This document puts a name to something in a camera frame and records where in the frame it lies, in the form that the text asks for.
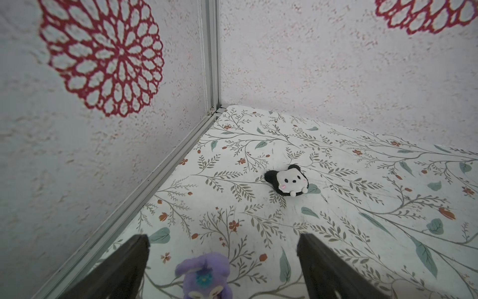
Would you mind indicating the black white plush toy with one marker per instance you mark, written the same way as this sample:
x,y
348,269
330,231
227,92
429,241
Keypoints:
x,y
290,182

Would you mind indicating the floral table mat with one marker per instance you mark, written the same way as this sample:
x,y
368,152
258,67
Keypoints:
x,y
403,214

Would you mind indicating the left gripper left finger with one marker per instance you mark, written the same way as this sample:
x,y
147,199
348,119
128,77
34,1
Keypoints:
x,y
117,277

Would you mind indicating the purple bunny toy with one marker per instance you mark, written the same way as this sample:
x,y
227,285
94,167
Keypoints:
x,y
205,277

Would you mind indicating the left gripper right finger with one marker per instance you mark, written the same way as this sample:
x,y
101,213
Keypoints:
x,y
327,276

